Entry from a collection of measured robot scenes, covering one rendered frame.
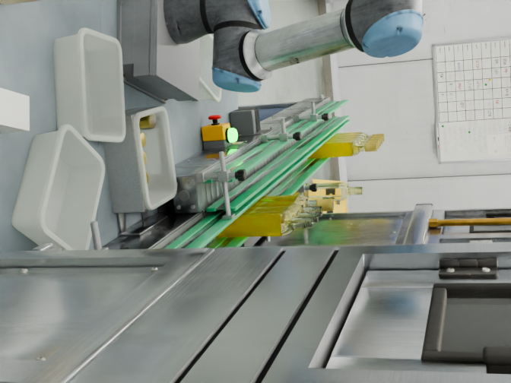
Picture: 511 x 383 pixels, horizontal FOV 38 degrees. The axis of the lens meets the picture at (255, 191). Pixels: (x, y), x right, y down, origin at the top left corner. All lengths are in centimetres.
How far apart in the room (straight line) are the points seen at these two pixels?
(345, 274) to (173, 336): 21
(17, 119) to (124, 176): 43
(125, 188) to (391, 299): 103
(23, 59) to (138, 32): 40
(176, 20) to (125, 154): 35
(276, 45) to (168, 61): 30
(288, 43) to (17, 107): 61
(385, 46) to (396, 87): 622
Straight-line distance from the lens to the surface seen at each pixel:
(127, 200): 171
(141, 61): 177
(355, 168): 791
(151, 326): 71
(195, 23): 182
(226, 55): 173
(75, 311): 82
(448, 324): 71
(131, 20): 181
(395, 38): 148
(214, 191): 197
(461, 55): 766
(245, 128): 249
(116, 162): 170
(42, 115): 151
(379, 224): 244
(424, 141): 778
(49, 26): 157
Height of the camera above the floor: 157
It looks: 17 degrees down
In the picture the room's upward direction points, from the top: 88 degrees clockwise
